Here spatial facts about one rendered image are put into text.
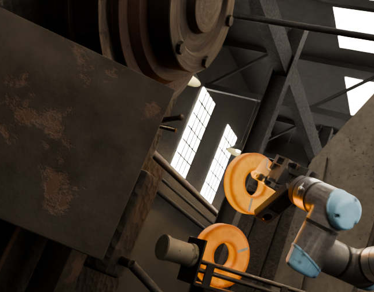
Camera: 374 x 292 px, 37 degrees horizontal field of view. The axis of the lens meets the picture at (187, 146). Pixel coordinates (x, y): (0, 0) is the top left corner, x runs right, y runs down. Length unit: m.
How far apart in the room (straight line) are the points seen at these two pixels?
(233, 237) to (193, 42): 0.53
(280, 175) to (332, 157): 2.57
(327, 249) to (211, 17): 0.53
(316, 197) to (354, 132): 2.72
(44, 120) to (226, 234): 1.04
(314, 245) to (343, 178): 2.62
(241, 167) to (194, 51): 0.39
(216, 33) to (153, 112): 0.81
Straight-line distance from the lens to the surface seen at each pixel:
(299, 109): 12.15
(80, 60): 0.42
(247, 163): 1.43
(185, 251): 1.34
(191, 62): 1.12
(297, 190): 1.27
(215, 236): 1.39
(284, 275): 3.74
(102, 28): 1.00
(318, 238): 1.20
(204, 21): 1.13
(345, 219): 1.19
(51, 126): 0.41
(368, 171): 3.77
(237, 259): 1.44
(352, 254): 1.26
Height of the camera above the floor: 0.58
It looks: 14 degrees up
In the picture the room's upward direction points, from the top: 22 degrees clockwise
